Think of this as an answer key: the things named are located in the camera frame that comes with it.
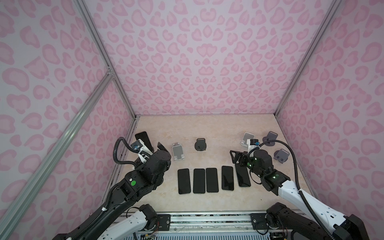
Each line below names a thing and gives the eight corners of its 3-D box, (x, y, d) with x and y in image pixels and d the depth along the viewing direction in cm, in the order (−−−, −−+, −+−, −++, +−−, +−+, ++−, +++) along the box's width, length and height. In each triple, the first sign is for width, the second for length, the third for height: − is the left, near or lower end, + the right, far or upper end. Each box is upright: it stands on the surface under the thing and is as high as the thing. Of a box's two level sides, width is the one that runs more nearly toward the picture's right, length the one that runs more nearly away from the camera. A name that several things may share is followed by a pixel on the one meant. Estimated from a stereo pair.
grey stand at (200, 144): (195, 151, 101) (194, 144, 95) (195, 145, 105) (194, 138, 98) (205, 151, 101) (206, 144, 95) (205, 145, 105) (206, 137, 98)
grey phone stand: (264, 147, 104) (269, 139, 97) (262, 139, 108) (266, 131, 101) (273, 147, 104) (279, 139, 96) (271, 139, 108) (276, 131, 101)
